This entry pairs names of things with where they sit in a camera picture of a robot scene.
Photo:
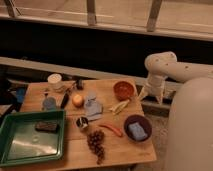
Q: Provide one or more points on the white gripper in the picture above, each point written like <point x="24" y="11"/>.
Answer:
<point x="154" y="85"/>

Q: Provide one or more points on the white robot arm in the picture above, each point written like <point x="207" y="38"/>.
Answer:
<point x="190" y="127"/>

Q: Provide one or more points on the small metal cup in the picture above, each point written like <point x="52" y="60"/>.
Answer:
<point x="82" y="123"/>

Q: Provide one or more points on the orange bowl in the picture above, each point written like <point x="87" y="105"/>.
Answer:
<point x="123" y="90"/>

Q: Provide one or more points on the dark purple bowl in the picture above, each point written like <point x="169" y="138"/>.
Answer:
<point x="144" y="122"/>

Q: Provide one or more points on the yellow banana pieces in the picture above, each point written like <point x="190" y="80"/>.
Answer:
<point x="116" y="109"/>

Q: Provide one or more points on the blue sponge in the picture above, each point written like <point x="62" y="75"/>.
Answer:
<point x="137" y="131"/>

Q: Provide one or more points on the blue grey cloth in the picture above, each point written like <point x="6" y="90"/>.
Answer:
<point x="93" y="108"/>

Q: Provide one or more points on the bunch of dark grapes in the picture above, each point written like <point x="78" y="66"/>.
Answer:
<point x="94" y="141"/>

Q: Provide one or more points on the small dark bottle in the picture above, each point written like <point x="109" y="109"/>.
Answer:
<point x="79" y="84"/>

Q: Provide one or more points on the yellow orange fruit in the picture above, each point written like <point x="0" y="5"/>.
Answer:
<point x="77" y="100"/>

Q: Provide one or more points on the grey blue round object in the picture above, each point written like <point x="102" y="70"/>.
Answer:
<point x="49" y="103"/>

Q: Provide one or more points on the dark sponge block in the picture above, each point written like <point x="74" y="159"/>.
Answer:
<point x="46" y="126"/>

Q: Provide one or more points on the green plastic tray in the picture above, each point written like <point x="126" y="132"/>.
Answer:
<point x="21" y="143"/>

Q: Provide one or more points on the black handled utensil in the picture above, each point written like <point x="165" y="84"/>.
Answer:
<point x="67" y="93"/>

